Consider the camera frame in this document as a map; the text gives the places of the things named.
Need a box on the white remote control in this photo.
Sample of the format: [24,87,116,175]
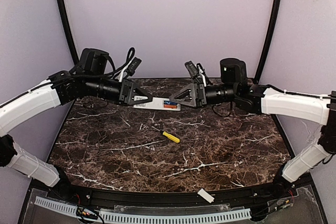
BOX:
[133,97,181,111]

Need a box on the yellow handled screwdriver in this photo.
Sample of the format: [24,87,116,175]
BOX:
[152,126,180,143]

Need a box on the white battery cover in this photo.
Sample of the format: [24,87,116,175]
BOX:
[197,188,214,204]

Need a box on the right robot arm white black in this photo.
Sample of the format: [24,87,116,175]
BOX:
[170,58,335,194]

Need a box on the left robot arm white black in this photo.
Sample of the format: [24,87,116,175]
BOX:
[1,48,153,189]

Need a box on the orange blue battery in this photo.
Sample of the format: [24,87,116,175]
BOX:
[164,104,178,109]
[164,101,176,105]

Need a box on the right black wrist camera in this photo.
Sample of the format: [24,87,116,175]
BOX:
[184,61,207,86]

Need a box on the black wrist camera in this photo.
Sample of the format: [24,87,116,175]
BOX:
[118,47,142,82]
[184,61,207,86]

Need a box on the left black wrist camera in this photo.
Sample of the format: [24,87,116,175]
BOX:
[118,47,142,82]

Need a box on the black front table rail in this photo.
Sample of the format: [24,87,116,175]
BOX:
[35,171,297,214]

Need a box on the white slotted cable duct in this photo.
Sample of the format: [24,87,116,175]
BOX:
[34,196,251,224]

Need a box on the left black frame post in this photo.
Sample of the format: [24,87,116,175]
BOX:
[56,0,79,65]

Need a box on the black frame post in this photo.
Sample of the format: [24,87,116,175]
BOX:
[254,0,281,83]
[56,0,79,65]

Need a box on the right black frame post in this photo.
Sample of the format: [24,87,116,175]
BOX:
[254,0,281,83]

